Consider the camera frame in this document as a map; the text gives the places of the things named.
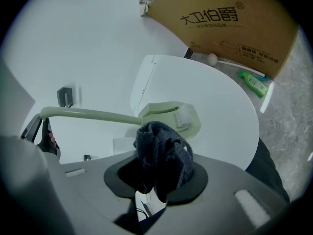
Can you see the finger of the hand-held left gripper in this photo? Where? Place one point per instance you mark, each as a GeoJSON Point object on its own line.
{"type": "Point", "coordinates": [31, 130]}
{"type": "Point", "coordinates": [46, 141]}

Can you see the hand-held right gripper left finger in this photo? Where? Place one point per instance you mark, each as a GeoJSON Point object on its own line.
{"type": "Point", "coordinates": [73, 199]}

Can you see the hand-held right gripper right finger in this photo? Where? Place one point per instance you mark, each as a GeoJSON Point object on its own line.
{"type": "Point", "coordinates": [220, 204]}

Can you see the dark grey cloth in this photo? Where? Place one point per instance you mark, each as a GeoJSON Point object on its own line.
{"type": "Point", "coordinates": [163, 160]}

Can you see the light green toilet brush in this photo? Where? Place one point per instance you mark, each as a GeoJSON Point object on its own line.
{"type": "Point", "coordinates": [156, 114]}

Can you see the white toilet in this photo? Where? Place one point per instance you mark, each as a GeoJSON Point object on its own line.
{"type": "Point", "coordinates": [210, 111]}

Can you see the person's black trouser leg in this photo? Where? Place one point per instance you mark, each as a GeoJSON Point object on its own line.
{"type": "Point", "coordinates": [266, 172]}

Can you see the white flat panel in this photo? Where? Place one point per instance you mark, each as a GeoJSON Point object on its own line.
{"type": "Point", "coordinates": [267, 98]}

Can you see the green spray bottle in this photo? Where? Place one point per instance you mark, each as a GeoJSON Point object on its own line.
{"type": "Point", "coordinates": [255, 84]}

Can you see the white ball-headed stick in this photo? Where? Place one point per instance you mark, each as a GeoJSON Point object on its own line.
{"type": "Point", "coordinates": [212, 59]}

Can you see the grey-white rag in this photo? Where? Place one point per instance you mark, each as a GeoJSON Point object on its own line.
{"type": "Point", "coordinates": [144, 6]}

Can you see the brown cardboard box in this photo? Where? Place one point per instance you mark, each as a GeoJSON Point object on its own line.
{"type": "Point", "coordinates": [220, 23]}

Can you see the dark grey wall hook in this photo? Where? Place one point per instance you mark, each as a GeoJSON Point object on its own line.
{"type": "Point", "coordinates": [64, 97]}

